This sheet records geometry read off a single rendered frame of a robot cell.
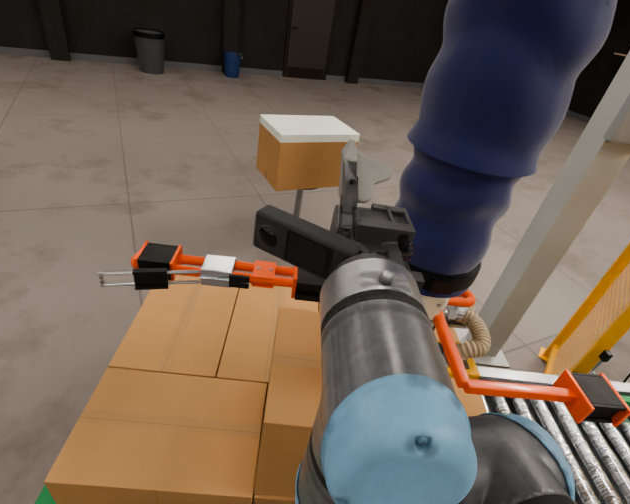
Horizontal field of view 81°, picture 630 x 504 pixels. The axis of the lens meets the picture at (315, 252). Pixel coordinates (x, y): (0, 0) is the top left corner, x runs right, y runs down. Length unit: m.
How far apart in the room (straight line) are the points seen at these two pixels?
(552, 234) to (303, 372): 1.59
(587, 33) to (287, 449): 1.02
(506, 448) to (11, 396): 2.24
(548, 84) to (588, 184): 1.54
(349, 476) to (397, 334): 0.09
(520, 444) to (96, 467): 1.24
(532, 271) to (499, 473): 2.04
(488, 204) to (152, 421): 1.22
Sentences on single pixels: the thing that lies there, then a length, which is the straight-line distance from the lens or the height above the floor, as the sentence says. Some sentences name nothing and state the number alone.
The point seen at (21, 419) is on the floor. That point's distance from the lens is 2.30.
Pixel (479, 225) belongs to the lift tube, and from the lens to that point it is 0.76.
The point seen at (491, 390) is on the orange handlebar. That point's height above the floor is 1.25.
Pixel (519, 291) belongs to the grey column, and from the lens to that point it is 2.45.
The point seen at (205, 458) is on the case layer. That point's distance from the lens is 1.39.
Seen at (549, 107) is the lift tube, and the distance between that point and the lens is 0.69.
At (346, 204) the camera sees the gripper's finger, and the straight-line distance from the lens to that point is 0.39.
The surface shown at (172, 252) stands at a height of 1.26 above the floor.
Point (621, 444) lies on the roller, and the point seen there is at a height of 0.54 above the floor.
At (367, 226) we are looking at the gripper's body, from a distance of 0.38.
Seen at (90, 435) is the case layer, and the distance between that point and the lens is 1.49.
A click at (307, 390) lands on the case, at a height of 0.94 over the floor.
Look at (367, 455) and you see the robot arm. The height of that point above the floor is 1.60.
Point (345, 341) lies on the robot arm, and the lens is 0.26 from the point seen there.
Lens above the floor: 1.80
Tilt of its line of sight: 35 degrees down
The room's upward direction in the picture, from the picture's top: 11 degrees clockwise
